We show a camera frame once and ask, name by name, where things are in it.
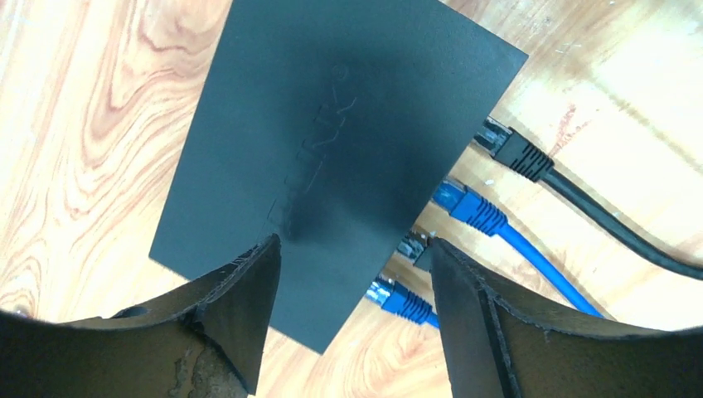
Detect blue network cable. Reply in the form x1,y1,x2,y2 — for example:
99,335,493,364
431,178,605,320
366,277,440,331

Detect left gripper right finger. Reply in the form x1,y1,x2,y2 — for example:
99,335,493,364
429,239,702,397

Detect black network switch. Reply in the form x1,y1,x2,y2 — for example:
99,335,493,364
149,0,527,352

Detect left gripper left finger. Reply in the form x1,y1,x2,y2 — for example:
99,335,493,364
1,235,281,397

